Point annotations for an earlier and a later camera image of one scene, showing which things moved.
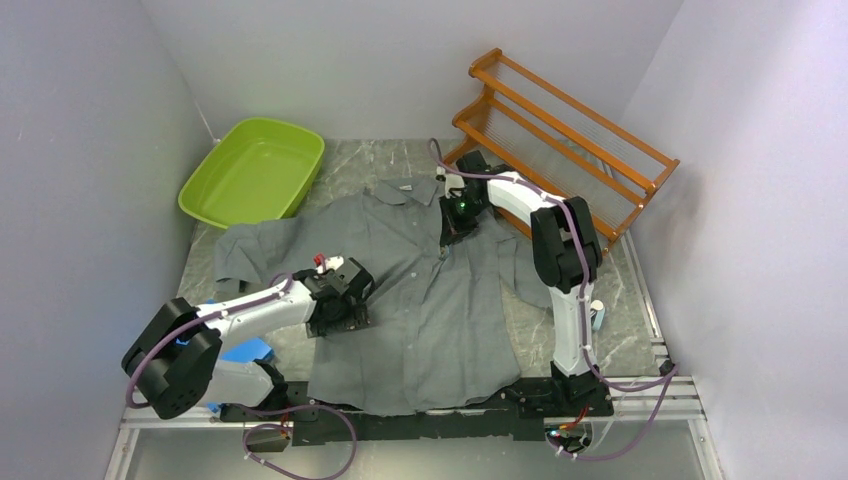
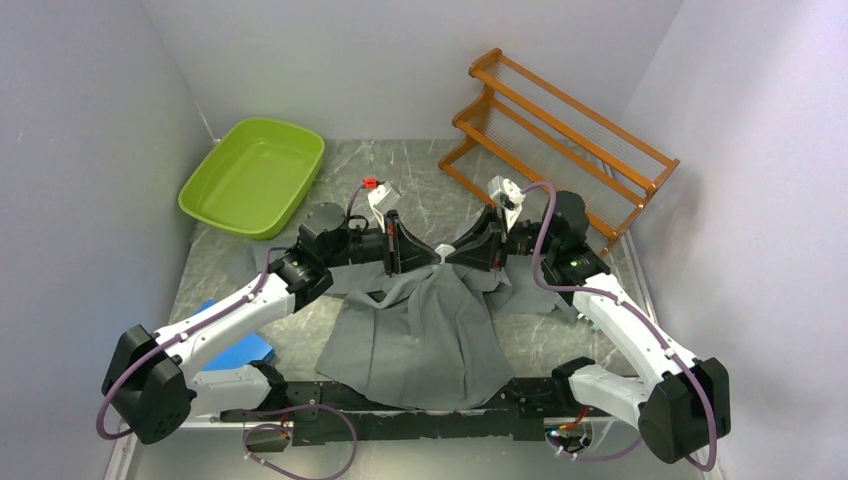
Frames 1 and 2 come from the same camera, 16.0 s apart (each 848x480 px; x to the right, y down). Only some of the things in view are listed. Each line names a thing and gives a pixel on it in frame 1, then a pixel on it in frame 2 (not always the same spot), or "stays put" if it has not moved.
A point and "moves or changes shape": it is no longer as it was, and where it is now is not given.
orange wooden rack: (525, 126) stays put
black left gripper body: (348, 317) → (362, 245)
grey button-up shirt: (441, 335) moves or changes shape
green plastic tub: (258, 173) stays put
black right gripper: (453, 228) → (480, 248)
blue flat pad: (244, 351) stays put
